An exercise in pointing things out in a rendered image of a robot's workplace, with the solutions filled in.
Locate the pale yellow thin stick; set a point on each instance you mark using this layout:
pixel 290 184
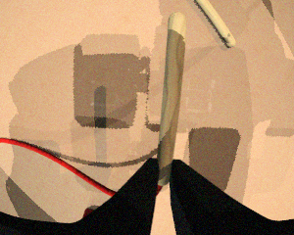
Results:
pixel 218 22

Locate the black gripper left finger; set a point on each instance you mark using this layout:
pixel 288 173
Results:
pixel 129 212

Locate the pale wooden stick with red string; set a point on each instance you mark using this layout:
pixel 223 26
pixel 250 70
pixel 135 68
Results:
pixel 172 86

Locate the dark red cube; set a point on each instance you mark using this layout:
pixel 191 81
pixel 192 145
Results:
pixel 86 212

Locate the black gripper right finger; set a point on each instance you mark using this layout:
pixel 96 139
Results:
pixel 199 207

